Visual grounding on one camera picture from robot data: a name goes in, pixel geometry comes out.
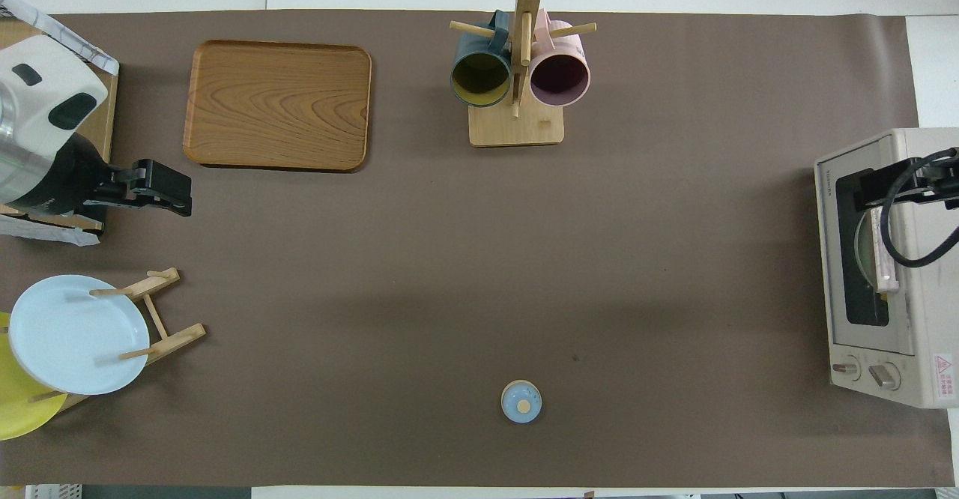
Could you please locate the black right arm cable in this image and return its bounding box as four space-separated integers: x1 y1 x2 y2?
882 148 959 269

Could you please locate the white checked cloth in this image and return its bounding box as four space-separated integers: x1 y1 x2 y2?
0 0 121 77

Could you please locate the beige toaster oven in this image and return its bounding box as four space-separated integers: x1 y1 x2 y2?
814 127 959 410

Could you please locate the wooden plate rack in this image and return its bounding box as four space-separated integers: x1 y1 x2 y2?
30 267 207 414

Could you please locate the wooden serving tray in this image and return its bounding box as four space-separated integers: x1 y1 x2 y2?
183 40 373 173

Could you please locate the small blue lidded jar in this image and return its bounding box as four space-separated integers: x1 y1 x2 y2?
500 380 543 424

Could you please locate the dark teal mug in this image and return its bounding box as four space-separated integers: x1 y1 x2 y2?
450 10 514 109

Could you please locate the brown table mat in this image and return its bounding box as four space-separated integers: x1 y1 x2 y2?
0 10 957 489

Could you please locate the light blue plate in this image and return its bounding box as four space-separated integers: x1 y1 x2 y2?
8 274 151 396

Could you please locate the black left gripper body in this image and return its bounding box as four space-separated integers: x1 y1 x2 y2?
9 133 114 217

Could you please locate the pink mug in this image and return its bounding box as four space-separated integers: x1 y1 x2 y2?
529 10 592 108

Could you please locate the wooden mug tree stand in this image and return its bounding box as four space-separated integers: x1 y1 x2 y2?
450 0 598 148

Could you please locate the pale green plate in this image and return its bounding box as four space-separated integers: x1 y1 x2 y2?
853 208 876 291

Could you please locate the yellow plate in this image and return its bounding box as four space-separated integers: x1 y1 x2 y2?
0 312 68 441

